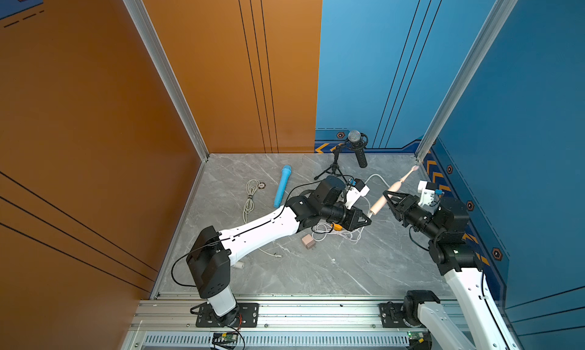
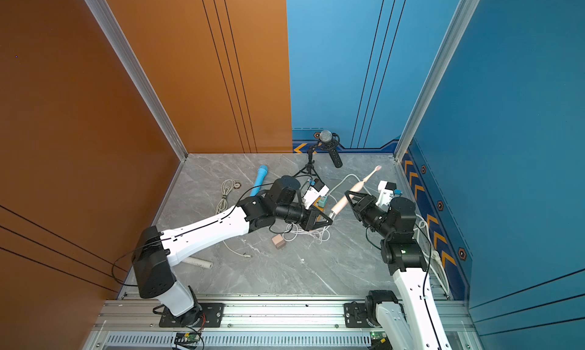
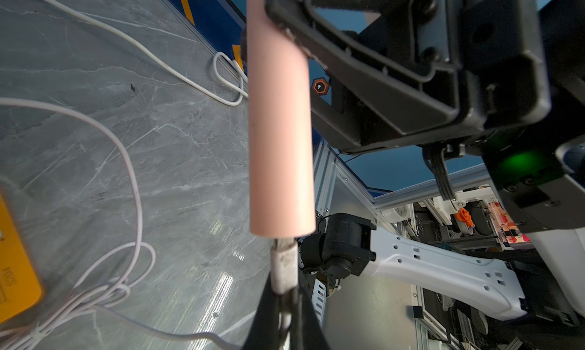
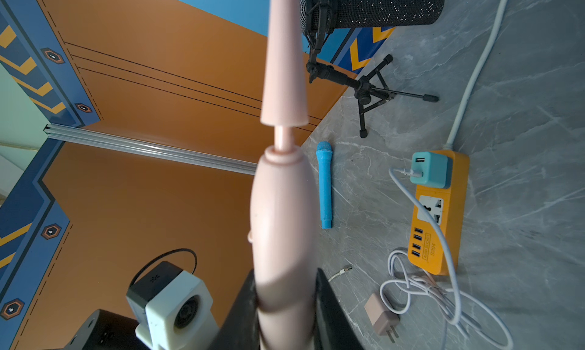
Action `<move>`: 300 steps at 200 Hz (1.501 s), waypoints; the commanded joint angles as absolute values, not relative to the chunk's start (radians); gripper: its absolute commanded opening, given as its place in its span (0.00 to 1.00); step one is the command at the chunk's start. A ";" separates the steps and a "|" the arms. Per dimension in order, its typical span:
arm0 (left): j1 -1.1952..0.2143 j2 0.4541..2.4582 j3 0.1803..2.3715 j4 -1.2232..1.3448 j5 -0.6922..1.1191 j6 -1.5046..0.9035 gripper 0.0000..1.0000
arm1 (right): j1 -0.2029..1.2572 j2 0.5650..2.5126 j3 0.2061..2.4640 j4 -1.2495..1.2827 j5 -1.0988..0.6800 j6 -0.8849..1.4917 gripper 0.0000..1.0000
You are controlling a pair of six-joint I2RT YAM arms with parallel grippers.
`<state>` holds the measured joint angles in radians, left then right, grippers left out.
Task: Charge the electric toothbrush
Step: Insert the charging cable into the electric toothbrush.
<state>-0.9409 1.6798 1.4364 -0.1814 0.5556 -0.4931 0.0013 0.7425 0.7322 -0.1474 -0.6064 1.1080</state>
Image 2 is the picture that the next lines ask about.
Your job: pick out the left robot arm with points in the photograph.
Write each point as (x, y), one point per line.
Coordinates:
(157, 252)

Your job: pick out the green circuit board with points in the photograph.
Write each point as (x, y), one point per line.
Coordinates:
(188, 340)
(379, 341)

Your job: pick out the pink charger cube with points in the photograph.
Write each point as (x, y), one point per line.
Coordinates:
(279, 241)

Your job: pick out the black tripod stand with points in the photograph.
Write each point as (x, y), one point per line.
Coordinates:
(309, 169)

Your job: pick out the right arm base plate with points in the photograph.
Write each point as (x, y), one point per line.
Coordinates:
(355, 315)

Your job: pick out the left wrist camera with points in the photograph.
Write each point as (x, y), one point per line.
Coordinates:
(317, 189)

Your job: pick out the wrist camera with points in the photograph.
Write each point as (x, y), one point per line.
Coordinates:
(387, 191)
(317, 189)

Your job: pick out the pink electric toothbrush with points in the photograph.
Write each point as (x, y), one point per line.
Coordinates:
(356, 188)

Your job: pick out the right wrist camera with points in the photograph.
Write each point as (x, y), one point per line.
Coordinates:
(387, 191)

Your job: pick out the white cylinder object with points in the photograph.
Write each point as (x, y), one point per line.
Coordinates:
(198, 262)

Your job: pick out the aluminium front rail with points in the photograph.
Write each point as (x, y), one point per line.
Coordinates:
(261, 322)

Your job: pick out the black microphone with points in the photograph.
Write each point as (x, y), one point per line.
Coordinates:
(329, 142)

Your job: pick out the green circuit board left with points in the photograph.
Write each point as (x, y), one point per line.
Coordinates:
(188, 340)

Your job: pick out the green circuit board right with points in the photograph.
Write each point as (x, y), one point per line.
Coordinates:
(379, 341)

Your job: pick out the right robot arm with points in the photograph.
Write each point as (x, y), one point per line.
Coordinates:
(410, 318)

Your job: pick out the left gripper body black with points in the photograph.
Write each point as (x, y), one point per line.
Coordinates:
(294, 213)

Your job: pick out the teal charger cube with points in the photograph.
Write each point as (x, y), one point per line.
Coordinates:
(322, 201)

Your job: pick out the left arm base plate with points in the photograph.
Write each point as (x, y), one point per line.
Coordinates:
(203, 315)

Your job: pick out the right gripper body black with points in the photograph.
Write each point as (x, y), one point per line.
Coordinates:
(377, 219)

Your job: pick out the blue cylindrical device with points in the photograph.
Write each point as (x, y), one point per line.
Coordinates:
(261, 175)

